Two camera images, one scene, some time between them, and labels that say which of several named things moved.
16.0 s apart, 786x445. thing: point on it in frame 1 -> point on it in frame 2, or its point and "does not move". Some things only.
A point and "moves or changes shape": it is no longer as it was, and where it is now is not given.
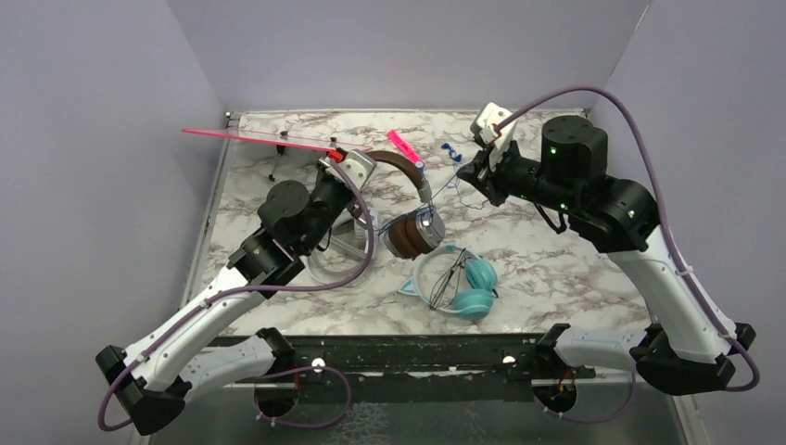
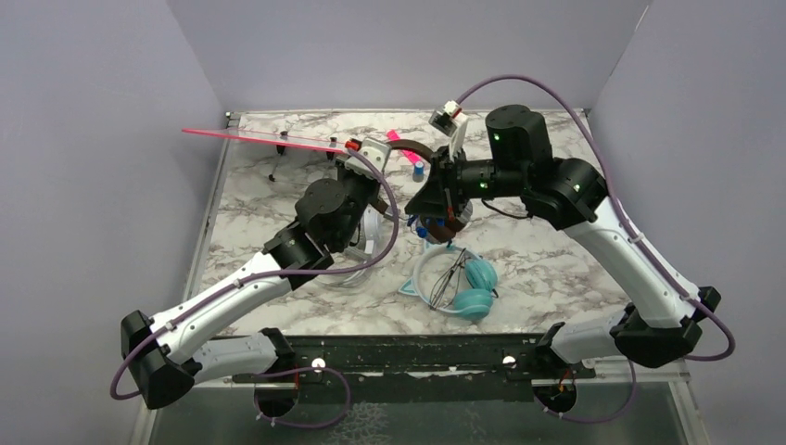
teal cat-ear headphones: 473,303 does not move
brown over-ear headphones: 419,233 -> 437,232
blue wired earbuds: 454,180 moves or changes shape
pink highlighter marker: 403,147 does not move
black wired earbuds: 445,287 does not move
